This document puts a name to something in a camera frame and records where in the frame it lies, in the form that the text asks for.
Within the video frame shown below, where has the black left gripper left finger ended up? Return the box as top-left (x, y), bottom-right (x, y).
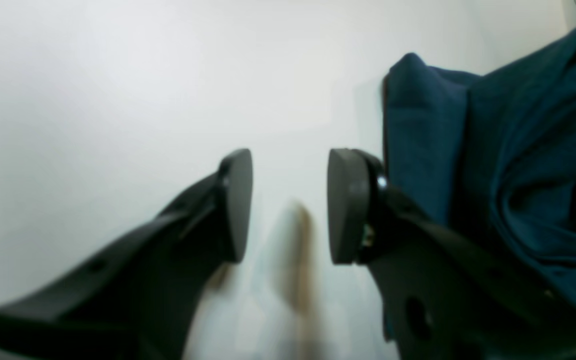
top-left (0, 148), bottom-right (254, 360)

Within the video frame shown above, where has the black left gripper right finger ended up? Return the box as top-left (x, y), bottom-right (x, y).
top-left (327, 148), bottom-right (576, 360)

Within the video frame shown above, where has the dark blue t-shirt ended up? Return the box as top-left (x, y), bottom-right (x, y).
top-left (384, 29), bottom-right (576, 307)

